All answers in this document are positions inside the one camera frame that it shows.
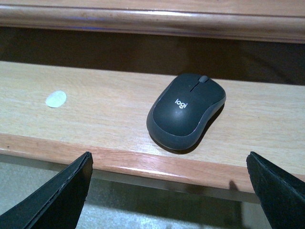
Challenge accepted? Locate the black Logitech wireless mouse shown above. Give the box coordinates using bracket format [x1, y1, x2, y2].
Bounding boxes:
[146, 73, 226, 150]

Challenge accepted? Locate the wooden desk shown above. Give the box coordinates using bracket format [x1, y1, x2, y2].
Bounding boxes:
[0, 0, 305, 43]

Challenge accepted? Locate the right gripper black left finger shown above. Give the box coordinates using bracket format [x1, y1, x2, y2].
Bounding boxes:
[0, 152, 93, 229]

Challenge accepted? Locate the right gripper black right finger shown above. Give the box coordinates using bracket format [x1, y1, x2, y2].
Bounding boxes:
[246, 152, 305, 229]

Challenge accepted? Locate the round white sticker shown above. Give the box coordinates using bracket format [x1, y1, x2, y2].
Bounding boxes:
[45, 91, 67, 108]

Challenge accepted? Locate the wooden keyboard tray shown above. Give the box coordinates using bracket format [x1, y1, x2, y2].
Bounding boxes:
[0, 62, 305, 202]

